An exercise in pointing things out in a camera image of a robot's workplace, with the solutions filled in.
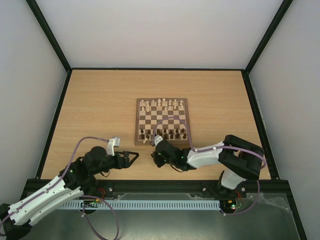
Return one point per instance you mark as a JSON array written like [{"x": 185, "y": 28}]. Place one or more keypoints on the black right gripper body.
[{"x": 155, "y": 157}]

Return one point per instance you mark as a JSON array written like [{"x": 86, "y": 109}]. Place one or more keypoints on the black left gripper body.
[{"x": 96, "y": 170}]

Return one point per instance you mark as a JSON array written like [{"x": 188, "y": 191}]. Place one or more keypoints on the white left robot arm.
[{"x": 72, "y": 182}]

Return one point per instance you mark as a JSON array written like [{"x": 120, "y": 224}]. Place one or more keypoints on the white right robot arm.
[{"x": 243, "y": 160}]

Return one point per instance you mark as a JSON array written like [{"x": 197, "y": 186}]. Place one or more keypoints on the wooden chess board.
[{"x": 172, "y": 125}]

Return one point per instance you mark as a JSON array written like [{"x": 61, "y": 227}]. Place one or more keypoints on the clear plastic sheet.
[{"x": 276, "y": 200}]

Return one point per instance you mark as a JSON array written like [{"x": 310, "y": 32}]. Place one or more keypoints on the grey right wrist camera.
[{"x": 157, "y": 139}]

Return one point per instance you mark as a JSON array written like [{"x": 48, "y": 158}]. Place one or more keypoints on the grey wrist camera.
[
  {"x": 157, "y": 139},
  {"x": 111, "y": 145}
]

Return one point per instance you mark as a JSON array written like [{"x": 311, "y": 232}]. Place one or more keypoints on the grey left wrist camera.
[{"x": 111, "y": 145}]

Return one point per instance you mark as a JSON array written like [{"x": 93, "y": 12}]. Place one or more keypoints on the white slotted cable duct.
[{"x": 212, "y": 205}]

